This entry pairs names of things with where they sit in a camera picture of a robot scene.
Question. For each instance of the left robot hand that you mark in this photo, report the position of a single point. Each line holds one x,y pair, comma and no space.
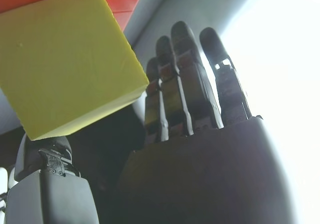
200,179

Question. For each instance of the large yellow block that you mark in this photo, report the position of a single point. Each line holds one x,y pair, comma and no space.
62,59

